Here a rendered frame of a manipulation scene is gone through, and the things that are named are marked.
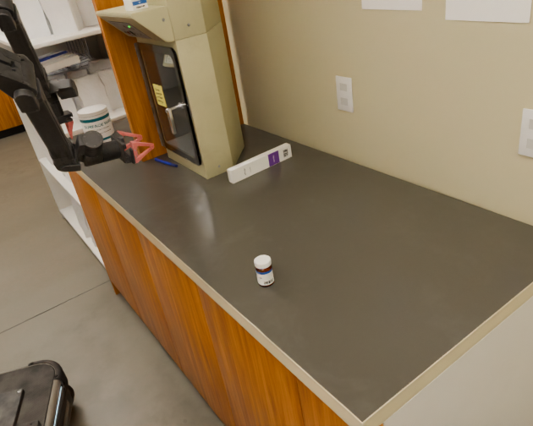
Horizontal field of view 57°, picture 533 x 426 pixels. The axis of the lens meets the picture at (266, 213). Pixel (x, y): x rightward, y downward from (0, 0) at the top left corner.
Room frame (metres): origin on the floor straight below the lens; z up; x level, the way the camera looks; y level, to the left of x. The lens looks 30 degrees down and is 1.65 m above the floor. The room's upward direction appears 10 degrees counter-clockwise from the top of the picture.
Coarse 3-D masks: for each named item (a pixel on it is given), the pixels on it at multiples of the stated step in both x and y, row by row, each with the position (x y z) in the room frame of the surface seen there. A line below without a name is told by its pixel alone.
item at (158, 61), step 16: (144, 48) 1.76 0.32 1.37; (160, 48) 1.63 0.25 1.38; (144, 64) 1.79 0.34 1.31; (160, 64) 1.66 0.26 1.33; (176, 64) 1.56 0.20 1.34; (160, 80) 1.69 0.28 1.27; (176, 80) 1.58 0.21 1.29; (176, 96) 1.61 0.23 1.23; (160, 112) 1.76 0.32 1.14; (176, 112) 1.63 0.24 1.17; (160, 128) 1.80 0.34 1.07; (192, 128) 1.56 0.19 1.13; (176, 144) 1.70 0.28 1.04; (192, 144) 1.57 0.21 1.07; (192, 160) 1.60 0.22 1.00
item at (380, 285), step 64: (128, 128) 2.29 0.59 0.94; (256, 128) 1.98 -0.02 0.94; (128, 192) 1.56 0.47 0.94; (192, 192) 1.48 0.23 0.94; (256, 192) 1.40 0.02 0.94; (320, 192) 1.32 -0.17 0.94; (384, 192) 1.25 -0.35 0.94; (192, 256) 1.09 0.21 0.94; (256, 256) 1.04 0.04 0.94; (320, 256) 0.99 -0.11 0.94; (384, 256) 0.95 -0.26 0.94; (448, 256) 0.90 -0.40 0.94; (512, 256) 0.86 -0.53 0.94; (256, 320) 0.80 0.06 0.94; (320, 320) 0.76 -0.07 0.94; (384, 320) 0.73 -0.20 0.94; (448, 320) 0.70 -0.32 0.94; (320, 384) 0.60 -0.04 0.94; (384, 384) 0.58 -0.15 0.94
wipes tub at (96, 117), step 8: (80, 112) 2.15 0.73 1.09; (88, 112) 2.13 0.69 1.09; (96, 112) 2.13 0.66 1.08; (104, 112) 2.16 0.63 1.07; (80, 120) 2.15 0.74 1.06; (88, 120) 2.12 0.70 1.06; (96, 120) 2.13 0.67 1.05; (104, 120) 2.15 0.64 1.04; (88, 128) 2.13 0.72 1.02; (96, 128) 2.13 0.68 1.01; (104, 128) 2.14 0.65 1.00; (112, 128) 2.18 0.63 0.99; (104, 136) 2.13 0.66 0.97
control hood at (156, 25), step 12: (96, 12) 1.76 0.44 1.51; (108, 12) 1.66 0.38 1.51; (120, 12) 1.60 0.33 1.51; (132, 12) 1.54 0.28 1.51; (144, 12) 1.52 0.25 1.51; (156, 12) 1.54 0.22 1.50; (132, 24) 1.57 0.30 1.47; (144, 24) 1.51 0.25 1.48; (156, 24) 1.53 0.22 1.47; (168, 24) 1.55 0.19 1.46; (132, 36) 1.78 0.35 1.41; (156, 36) 1.56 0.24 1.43; (168, 36) 1.55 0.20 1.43
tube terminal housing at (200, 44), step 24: (168, 0) 1.56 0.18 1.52; (192, 0) 1.60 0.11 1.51; (216, 0) 1.78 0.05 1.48; (192, 24) 1.59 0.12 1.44; (216, 24) 1.73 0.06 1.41; (192, 48) 1.58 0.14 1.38; (216, 48) 1.68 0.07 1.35; (192, 72) 1.57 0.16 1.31; (216, 72) 1.63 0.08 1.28; (192, 96) 1.56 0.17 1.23; (216, 96) 1.61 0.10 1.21; (192, 120) 1.56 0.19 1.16; (216, 120) 1.60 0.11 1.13; (216, 144) 1.59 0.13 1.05; (240, 144) 1.76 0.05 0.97; (192, 168) 1.65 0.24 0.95; (216, 168) 1.58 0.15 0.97
